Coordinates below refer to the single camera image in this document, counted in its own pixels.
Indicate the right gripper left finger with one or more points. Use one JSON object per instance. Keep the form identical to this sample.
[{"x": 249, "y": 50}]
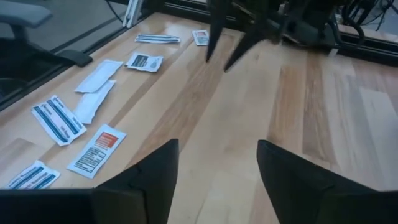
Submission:
[{"x": 155, "y": 180}]

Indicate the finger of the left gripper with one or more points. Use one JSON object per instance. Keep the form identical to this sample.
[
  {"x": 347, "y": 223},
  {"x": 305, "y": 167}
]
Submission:
[
  {"x": 248, "y": 37},
  {"x": 217, "y": 25}
]

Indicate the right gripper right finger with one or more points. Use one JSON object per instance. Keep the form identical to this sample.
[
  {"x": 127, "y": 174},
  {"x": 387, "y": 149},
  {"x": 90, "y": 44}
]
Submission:
[{"x": 289, "y": 180}]

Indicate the white packet red print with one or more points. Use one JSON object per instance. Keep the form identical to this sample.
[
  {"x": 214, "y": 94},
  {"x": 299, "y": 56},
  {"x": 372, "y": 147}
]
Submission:
[
  {"x": 201, "y": 37},
  {"x": 96, "y": 152}
]

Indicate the blue striped fabric bandage wrapper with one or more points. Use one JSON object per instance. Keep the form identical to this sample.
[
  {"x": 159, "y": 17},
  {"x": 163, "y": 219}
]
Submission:
[
  {"x": 157, "y": 38},
  {"x": 32, "y": 177},
  {"x": 59, "y": 121}
]

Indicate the white packet black print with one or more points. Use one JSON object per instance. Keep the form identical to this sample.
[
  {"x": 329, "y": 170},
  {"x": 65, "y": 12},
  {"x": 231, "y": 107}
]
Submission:
[{"x": 144, "y": 62}]

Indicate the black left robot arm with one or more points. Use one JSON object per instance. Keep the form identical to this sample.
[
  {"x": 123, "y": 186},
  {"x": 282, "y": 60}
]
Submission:
[{"x": 311, "y": 31}]

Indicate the plain white packet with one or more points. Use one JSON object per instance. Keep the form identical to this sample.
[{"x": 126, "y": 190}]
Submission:
[
  {"x": 99, "y": 76},
  {"x": 93, "y": 102}
]

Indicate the office chair grey armrest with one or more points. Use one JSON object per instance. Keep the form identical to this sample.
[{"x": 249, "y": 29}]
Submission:
[{"x": 21, "y": 14}]

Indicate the white upright bracket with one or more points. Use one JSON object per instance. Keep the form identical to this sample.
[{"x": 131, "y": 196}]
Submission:
[{"x": 132, "y": 12}]

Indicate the black edge bracket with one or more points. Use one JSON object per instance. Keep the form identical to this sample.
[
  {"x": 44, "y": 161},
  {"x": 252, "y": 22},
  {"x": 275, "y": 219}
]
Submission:
[{"x": 76, "y": 58}]

